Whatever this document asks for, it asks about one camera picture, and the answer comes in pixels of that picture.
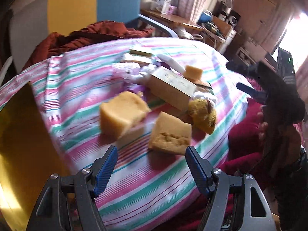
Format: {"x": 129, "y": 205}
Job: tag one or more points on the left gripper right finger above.
{"x": 250, "y": 208}

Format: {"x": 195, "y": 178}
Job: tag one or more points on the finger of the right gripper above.
{"x": 259, "y": 96}

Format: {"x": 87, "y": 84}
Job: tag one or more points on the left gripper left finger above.
{"x": 51, "y": 210}

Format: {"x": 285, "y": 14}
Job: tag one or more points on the yellow knitted sock bundle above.
{"x": 203, "y": 114}

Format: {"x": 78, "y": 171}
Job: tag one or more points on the torn yellow sponge block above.
{"x": 170, "y": 135}

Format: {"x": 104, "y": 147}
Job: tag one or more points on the small yellow sponge block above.
{"x": 192, "y": 72}

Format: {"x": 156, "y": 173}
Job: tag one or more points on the white foam block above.
{"x": 171, "y": 62}

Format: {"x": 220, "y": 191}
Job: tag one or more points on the beige cardboard box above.
{"x": 171, "y": 87}

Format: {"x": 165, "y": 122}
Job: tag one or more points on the clear plastic bag bundle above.
{"x": 142, "y": 76}

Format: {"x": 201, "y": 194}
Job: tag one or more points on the green small carton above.
{"x": 141, "y": 52}

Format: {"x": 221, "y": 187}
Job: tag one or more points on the yellow snack packet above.
{"x": 139, "y": 59}

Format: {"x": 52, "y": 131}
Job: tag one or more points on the cracker pack green ends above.
{"x": 200, "y": 83}

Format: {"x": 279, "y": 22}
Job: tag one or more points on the purple cloth pouch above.
{"x": 136, "y": 89}

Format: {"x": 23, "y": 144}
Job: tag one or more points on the person's right hand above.
{"x": 262, "y": 126}

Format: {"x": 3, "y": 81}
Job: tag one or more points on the maroon gold storage box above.
{"x": 28, "y": 158}

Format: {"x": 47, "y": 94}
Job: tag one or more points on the cluttered side shelf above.
{"x": 219, "y": 25}

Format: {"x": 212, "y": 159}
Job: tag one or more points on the striped bed sheet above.
{"x": 146, "y": 188}

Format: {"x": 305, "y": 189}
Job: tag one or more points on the grey chair armrest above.
{"x": 164, "y": 29}

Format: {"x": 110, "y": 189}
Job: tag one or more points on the wooden desk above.
{"x": 173, "y": 20}

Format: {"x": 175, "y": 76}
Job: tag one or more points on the pink cup on desk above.
{"x": 171, "y": 10}

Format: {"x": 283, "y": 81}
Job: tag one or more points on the white carton on desk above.
{"x": 162, "y": 6}

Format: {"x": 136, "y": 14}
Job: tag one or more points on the rust red quilted blanket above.
{"x": 103, "y": 31}

